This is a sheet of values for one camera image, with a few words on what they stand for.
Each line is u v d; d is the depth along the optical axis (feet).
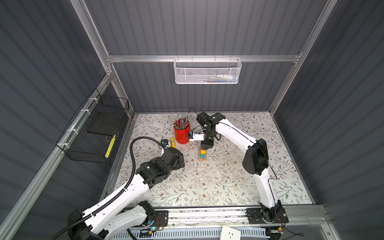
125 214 1.83
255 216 2.40
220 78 3.04
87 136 2.36
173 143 3.30
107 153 2.17
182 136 3.08
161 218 2.40
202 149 2.92
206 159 3.07
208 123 2.20
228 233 2.19
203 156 3.05
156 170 1.73
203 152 2.98
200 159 3.07
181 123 3.17
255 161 1.79
